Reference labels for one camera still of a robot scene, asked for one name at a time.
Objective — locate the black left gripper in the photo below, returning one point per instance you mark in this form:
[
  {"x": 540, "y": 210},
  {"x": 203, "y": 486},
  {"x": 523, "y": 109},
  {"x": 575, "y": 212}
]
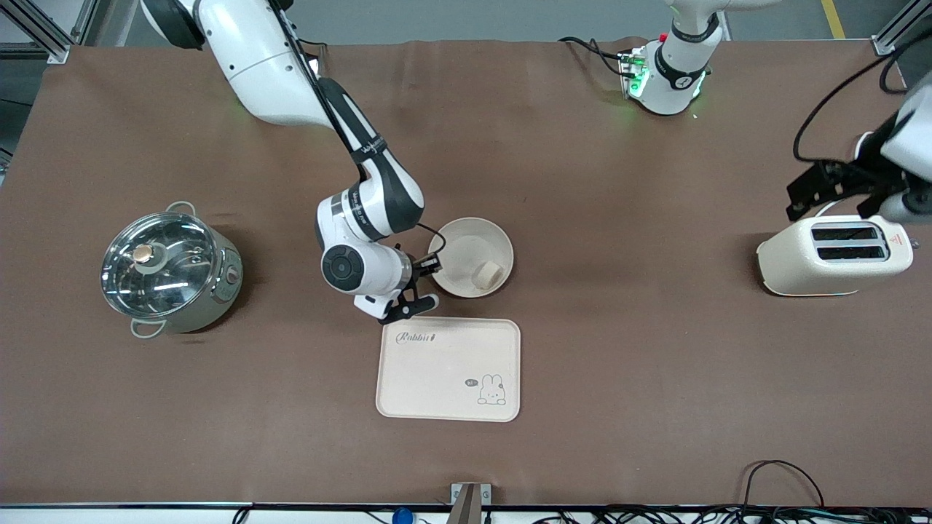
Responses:
[{"x": 832, "y": 180}]

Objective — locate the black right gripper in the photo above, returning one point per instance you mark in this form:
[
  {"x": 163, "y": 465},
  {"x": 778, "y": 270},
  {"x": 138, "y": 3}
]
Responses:
[{"x": 420, "y": 266}]

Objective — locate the beige round bowl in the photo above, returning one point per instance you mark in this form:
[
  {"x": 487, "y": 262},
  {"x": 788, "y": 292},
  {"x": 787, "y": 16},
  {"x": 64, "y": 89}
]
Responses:
[{"x": 466, "y": 244}]

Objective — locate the small beige bun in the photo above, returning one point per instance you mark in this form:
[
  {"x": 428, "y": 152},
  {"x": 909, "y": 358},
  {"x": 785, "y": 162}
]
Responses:
[{"x": 486, "y": 275}]

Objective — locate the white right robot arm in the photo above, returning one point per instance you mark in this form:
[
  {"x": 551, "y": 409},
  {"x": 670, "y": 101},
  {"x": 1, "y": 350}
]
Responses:
[{"x": 255, "y": 58}]

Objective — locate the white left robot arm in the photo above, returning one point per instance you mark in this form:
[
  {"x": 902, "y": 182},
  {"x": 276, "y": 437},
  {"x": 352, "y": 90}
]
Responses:
[{"x": 677, "y": 94}]

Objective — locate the cream rabbit print tray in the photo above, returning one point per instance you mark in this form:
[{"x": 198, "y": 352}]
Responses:
[{"x": 437, "y": 378}]

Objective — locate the cream two-slot toaster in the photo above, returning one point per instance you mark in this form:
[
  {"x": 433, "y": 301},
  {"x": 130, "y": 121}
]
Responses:
[{"x": 786, "y": 262}]

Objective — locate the brown table mat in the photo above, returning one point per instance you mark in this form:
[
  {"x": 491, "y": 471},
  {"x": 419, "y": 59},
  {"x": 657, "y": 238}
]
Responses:
[{"x": 619, "y": 218}]

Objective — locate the stainless steel cooking pot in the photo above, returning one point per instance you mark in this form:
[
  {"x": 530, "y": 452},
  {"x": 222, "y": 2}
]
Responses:
[{"x": 218, "y": 291}]

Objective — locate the green-lit control box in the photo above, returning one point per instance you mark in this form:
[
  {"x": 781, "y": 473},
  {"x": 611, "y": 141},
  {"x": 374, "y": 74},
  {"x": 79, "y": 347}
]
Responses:
[{"x": 635, "y": 73}]

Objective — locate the blue round knob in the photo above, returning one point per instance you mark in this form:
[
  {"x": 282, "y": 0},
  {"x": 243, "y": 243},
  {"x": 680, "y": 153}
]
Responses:
[{"x": 402, "y": 517}]

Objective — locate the glass pot lid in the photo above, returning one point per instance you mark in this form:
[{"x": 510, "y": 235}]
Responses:
[{"x": 171, "y": 280}]

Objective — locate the aluminium frame profile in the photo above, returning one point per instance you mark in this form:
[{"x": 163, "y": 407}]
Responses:
[
  {"x": 44, "y": 33},
  {"x": 899, "y": 29}
]

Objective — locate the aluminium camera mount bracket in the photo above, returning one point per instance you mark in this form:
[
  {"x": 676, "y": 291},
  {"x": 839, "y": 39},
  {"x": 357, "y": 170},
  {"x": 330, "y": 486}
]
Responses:
[{"x": 470, "y": 506}]

